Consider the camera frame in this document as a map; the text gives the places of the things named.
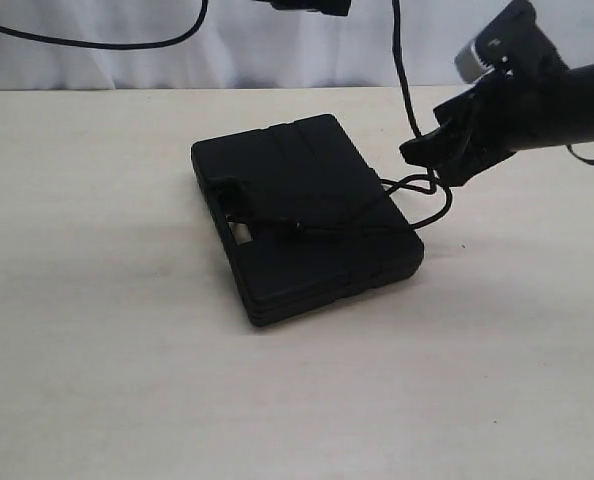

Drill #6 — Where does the black braided rope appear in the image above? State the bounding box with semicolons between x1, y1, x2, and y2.
216;0;454;240

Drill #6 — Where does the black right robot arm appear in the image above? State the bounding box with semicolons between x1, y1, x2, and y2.
400;64;594;187

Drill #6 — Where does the white backdrop curtain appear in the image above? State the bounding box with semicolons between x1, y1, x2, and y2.
0;1;594;90

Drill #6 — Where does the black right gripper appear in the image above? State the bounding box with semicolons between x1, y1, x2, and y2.
399;74;537;187

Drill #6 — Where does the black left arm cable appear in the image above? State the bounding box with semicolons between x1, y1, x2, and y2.
0;0;209;50

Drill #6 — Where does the black plastic carry case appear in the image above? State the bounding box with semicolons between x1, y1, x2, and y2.
190;114;424;327

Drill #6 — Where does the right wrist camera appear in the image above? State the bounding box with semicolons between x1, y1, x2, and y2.
454;0;569;84

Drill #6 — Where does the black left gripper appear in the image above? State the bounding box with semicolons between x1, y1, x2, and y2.
267;0;350;16

